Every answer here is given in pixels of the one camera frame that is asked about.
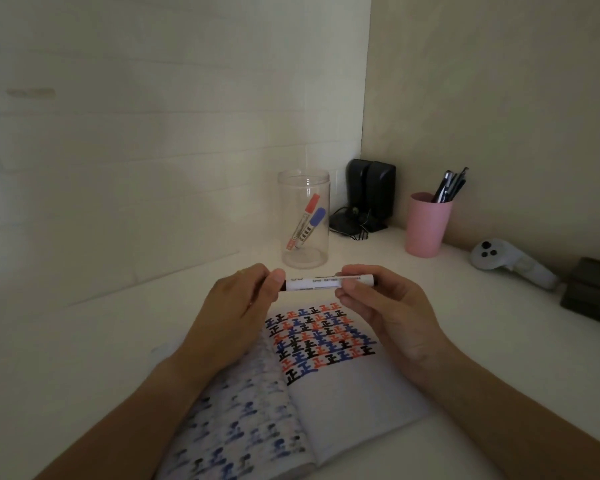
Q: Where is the black speaker cable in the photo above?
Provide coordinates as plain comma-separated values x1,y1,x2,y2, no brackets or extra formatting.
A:
328,206,389,241

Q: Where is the white marker with red cap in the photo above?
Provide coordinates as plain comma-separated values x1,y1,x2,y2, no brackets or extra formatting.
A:
285,193,321,250

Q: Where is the person's right forearm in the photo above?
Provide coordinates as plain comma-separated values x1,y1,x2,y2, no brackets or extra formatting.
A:
416,345,600,480

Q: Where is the open notebook with coloured marks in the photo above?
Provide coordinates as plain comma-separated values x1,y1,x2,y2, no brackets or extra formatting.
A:
151,302,437,480

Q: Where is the clear plastic jar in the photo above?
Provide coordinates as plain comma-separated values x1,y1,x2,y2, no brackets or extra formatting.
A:
278,168,331,270

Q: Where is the person's left hand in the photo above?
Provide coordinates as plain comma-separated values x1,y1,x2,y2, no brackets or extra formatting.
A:
179,263,287,379

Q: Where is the black desktop speaker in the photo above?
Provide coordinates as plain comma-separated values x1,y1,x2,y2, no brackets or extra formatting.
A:
346,158,374,221
365,161,397,221

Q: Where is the pink cup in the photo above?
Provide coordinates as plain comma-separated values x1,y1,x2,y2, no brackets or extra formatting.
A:
405,192,454,259

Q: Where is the white handheld controller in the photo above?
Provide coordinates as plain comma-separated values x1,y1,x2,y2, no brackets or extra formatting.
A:
469,238,561,291

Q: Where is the dark pen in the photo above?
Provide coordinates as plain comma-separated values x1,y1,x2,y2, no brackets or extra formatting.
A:
440,174,462,203
432,170,454,203
445,167,470,202

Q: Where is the white marker with black cap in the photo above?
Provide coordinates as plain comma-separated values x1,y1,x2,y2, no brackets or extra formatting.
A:
267,274,379,294

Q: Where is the white marker with blue cap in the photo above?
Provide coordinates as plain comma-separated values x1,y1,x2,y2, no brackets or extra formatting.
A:
293,207,327,250

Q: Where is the dark grey box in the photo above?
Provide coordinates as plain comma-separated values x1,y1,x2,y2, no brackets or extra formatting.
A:
559,257,600,330

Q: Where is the person's right hand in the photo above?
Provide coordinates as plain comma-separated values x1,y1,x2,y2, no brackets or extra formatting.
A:
334,264,462,389

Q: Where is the person's left forearm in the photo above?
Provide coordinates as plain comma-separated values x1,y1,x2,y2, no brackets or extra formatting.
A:
32,356,222,480

